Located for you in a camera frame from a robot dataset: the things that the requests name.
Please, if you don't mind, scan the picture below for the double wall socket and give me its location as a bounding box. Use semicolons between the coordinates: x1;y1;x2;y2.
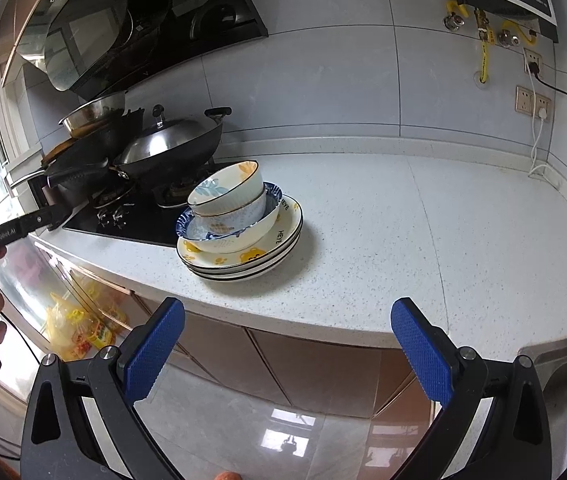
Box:
516;86;553;117

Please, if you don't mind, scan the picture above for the white bowl with yellow print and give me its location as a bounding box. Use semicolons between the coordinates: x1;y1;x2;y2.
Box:
187;160;266;218

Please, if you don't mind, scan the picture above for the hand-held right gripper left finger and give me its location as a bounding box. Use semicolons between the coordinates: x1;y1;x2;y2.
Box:
20;297;187;480

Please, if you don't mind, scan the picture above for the blue rimmed patterned bowl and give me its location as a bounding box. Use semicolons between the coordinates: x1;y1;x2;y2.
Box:
175;182;283;253

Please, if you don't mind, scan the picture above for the black gas stove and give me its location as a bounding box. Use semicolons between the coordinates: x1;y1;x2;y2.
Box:
62;157;224;248

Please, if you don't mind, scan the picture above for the single wall socket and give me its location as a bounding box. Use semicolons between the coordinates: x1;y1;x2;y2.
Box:
523;49;544;75

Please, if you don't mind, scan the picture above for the yellow plastic bag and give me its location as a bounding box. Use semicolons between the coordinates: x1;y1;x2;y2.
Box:
44;280;129;361

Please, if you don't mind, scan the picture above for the pale blue white bowl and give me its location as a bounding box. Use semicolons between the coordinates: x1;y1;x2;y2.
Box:
192;182;269;233

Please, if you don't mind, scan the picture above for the black range hood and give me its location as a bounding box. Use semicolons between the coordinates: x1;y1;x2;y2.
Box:
16;0;269;101

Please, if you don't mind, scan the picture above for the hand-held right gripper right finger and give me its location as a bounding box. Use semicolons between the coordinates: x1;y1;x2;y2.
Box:
390;297;549;480

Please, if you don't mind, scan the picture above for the steel basin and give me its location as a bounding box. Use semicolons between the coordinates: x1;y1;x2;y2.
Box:
58;91;128;138

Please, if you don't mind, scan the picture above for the yellow bear print plate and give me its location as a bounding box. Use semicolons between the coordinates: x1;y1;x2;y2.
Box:
186;225;304;276
194;240;300;282
177;192;304;268

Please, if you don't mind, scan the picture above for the white power cable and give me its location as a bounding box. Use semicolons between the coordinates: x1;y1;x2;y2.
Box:
528;107;551;178

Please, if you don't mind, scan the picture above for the yellow gas hose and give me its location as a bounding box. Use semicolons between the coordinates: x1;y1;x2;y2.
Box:
476;7;491;85

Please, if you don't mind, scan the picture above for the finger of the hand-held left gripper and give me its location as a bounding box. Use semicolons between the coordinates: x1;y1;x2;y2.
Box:
24;199;90;232

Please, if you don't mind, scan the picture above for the black power cable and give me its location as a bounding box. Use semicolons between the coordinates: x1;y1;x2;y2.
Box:
528;62;567;111

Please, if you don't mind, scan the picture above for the black wok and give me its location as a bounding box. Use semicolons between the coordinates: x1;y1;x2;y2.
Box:
114;106;232;191

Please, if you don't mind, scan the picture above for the black frying pan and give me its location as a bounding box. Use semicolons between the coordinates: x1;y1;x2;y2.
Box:
11;150;114;201

